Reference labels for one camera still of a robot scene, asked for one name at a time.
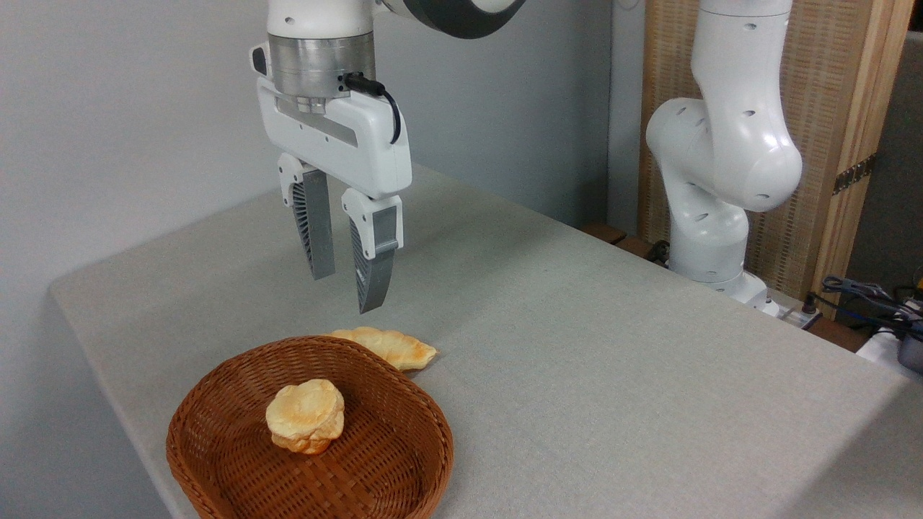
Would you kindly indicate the brown wicker basket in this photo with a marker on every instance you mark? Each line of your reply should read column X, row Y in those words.
column 389, row 447

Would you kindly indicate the brass screen hinge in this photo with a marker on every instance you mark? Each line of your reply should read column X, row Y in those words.
column 854, row 174

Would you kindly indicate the wooden woven folding screen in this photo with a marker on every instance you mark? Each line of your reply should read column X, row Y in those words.
column 829, row 86

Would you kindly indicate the round puffy bread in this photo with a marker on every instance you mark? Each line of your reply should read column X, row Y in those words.
column 304, row 414

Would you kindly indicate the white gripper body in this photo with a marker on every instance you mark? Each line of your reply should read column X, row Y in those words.
column 360, row 144

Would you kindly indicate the grey tablecloth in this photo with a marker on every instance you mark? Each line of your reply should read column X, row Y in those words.
column 577, row 360

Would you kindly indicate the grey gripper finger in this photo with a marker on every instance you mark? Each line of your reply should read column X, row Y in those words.
column 317, row 231
column 375, row 274

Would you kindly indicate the brown wooden block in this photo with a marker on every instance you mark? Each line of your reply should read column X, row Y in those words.
column 606, row 232

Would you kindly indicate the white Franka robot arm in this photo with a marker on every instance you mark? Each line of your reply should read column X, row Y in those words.
column 728, row 144

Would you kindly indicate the long bread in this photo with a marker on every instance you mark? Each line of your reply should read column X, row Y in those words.
column 404, row 351

